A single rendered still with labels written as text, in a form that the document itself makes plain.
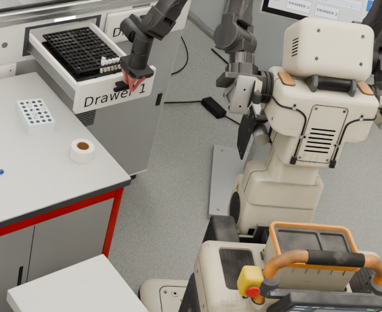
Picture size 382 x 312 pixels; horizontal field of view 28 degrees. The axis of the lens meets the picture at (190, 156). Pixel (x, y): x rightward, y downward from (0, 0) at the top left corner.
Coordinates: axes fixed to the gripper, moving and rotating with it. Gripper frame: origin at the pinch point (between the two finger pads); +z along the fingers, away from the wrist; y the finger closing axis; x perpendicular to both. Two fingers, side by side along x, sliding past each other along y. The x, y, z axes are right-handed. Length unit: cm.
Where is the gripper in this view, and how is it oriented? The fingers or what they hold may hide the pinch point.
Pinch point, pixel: (130, 88)
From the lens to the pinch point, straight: 244.9
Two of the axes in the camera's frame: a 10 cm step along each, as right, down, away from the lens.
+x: -7.7, 2.4, -5.9
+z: -2.5, 7.4, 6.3
